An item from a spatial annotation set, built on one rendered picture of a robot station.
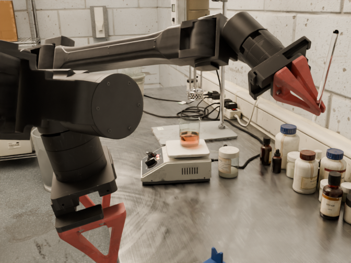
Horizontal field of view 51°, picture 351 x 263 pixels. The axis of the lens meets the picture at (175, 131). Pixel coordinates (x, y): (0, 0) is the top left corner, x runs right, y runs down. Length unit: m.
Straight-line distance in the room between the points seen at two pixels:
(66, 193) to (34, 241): 1.89
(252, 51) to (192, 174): 0.55
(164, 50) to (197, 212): 0.43
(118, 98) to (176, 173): 0.74
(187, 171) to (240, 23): 0.55
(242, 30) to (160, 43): 0.16
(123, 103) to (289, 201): 0.74
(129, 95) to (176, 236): 0.56
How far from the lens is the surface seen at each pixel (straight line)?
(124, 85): 0.32
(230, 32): 0.61
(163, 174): 1.04
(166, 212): 0.93
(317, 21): 1.25
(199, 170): 1.05
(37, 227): 2.39
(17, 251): 2.24
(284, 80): 0.53
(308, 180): 1.03
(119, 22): 3.35
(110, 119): 0.32
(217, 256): 0.75
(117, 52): 0.72
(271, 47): 0.57
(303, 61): 0.55
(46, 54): 0.87
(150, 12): 3.39
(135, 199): 0.99
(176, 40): 0.65
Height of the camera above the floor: 1.24
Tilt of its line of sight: 19 degrees down
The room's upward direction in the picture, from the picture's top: 1 degrees counter-clockwise
